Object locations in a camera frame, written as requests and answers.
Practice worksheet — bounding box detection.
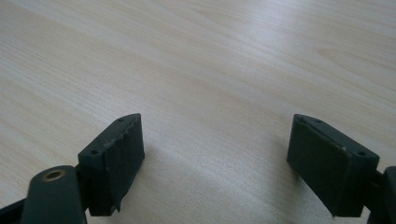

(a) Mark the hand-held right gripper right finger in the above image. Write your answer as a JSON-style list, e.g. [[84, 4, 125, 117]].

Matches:
[[286, 113, 381, 218]]

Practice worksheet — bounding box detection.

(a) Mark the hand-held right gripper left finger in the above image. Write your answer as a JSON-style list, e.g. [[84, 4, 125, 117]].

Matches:
[[77, 112, 146, 217]]

